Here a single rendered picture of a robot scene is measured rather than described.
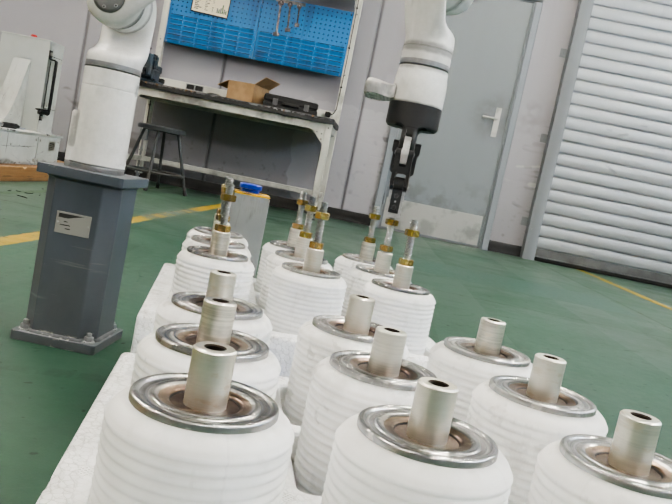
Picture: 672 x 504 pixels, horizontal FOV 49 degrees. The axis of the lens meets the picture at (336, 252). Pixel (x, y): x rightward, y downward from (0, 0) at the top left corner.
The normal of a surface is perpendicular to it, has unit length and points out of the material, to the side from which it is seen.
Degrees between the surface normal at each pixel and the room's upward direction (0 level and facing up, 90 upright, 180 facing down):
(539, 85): 90
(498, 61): 90
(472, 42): 90
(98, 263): 90
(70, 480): 0
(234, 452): 58
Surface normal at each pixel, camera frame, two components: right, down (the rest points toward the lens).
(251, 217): 0.15, 0.14
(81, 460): 0.20, -0.97
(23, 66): 0.03, -0.28
